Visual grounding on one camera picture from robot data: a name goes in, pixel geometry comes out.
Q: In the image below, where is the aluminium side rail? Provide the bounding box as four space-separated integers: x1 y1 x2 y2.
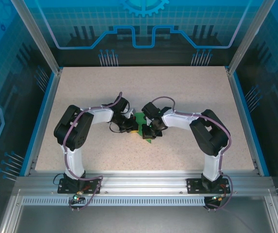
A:
23 70 62 177
227 70 271 177

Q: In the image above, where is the cable connector with LED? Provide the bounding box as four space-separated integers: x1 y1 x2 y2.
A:
210 194 227 202
72 190 85 202

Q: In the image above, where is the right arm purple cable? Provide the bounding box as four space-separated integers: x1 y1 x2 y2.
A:
150 96 234 211

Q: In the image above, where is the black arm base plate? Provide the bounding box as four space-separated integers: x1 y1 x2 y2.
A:
186 178 231 194
57 178 102 194

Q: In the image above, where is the aluminium frame post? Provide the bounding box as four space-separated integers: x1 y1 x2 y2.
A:
10 0 63 75
227 0 278 75

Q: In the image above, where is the green paper sheet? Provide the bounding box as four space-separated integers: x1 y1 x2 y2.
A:
134 112 155 144

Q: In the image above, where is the aluminium mounting rail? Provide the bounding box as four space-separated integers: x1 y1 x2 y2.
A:
16 169 273 196

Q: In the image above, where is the slotted cable duct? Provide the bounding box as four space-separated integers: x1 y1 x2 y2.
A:
22 197 206 206

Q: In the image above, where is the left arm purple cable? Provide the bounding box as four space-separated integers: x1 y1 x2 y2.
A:
63 91 105 211

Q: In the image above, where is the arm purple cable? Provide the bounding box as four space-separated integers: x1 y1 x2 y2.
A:
63 91 105 211
150 96 234 211

